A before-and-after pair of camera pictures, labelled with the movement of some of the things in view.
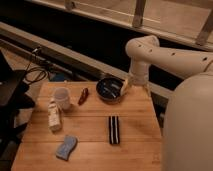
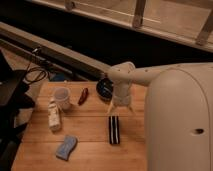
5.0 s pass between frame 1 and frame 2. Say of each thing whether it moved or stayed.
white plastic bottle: stayed
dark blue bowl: stayed
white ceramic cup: stayed
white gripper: moved
